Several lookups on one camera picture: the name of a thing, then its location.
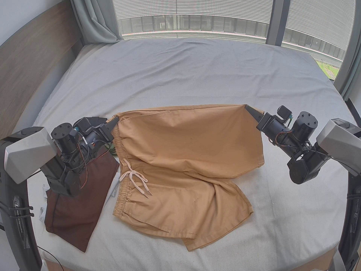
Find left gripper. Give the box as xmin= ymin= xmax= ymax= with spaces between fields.
xmin=85 ymin=122 xmax=114 ymax=149

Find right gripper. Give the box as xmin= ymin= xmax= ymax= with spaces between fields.
xmin=256 ymin=113 xmax=293 ymax=141

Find tan shorts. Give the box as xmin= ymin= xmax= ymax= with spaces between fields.
xmin=109 ymin=104 xmax=265 ymax=252

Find bed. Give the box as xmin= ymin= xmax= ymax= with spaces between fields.
xmin=0 ymin=0 xmax=361 ymax=271

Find brown shorts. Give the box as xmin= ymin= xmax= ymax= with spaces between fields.
xmin=45 ymin=151 xmax=120 ymax=253

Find grey-green curtain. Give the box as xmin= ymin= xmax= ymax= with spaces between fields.
xmin=67 ymin=0 xmax=124 ymax=45

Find window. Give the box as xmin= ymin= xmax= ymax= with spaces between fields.
xmin=108 ymin=0 xmax=361 ymax=101

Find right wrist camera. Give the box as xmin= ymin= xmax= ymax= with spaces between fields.
xmin=276 ymin=105 xmax=293 ymax=123

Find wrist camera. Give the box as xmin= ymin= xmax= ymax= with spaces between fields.
xmin=276 ymin=105 xmax=293 ymax=123
xmin=75 ymin=117 xmax=94 ymax=134

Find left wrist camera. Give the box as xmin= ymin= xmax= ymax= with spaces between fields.
xmin=75 ymin=117 xmax=94 ymax=134

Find black cable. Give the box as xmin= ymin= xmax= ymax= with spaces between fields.
xmin=36 ymin=246 xmax=64 ymax=271

